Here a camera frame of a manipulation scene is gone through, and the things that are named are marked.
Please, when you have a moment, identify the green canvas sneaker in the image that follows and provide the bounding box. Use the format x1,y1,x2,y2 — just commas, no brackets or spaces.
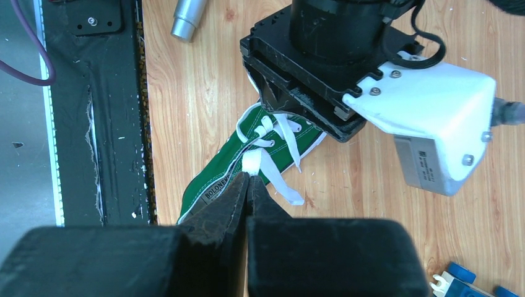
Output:
177,102,326,223

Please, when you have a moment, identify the white shoelace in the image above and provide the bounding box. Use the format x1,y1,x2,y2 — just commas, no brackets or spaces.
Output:
241,114,305,205

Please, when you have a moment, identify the blue red toy car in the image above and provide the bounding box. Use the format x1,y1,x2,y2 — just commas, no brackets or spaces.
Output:
429,262,519,297

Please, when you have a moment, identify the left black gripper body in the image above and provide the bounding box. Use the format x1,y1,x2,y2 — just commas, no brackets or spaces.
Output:
240,4,422,142

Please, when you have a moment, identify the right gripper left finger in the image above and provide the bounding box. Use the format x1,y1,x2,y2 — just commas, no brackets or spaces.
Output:
1,173,250,296

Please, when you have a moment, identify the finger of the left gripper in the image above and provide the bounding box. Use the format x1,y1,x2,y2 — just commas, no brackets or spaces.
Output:
261,78,311,115

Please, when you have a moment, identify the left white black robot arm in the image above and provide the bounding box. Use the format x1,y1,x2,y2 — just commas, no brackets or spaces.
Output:
240,1,524,144

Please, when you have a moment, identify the silver microphone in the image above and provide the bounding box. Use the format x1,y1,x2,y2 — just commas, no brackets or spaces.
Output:
171,0,208,43

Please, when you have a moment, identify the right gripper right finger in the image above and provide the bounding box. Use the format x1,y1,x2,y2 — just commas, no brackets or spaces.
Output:
246,176,429,296

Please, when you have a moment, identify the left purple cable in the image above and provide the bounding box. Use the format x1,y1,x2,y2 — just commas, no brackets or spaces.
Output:
0,0,57,87

